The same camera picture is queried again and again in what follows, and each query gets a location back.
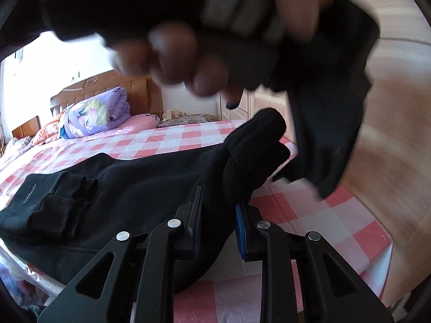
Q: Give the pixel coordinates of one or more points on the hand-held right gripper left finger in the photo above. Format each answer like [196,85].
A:
[197,235]

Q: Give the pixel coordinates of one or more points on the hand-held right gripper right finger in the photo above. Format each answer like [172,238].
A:
[240,237]

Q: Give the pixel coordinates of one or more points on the black sweatshirt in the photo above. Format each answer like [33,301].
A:
[134,191]

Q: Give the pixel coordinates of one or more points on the person's left hand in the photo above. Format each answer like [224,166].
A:
[175,57]

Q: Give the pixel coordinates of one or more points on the bed with pink checked sheet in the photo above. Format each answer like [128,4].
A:
[303,235]

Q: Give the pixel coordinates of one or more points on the white wardrobe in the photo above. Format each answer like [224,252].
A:
[240,106]

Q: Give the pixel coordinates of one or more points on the bedside table with patterned cloth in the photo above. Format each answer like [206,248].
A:
[188,119]

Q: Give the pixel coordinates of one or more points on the small ornaments on bedside table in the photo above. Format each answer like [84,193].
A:
[173,114]

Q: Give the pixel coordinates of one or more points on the wooden headboard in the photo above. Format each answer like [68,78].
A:
[134,91]

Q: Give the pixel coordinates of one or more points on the folded purple floral quilt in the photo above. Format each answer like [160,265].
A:
[94,114]

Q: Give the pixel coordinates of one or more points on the orange patterned pillow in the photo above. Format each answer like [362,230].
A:
[48,131]

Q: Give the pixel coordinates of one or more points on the wooden bedside cabinet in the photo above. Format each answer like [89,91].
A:
[27,128]

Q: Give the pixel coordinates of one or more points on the grey patterned blanket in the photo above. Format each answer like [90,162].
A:
[13,149]

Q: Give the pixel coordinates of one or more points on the wall switch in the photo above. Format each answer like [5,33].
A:
[76,75]

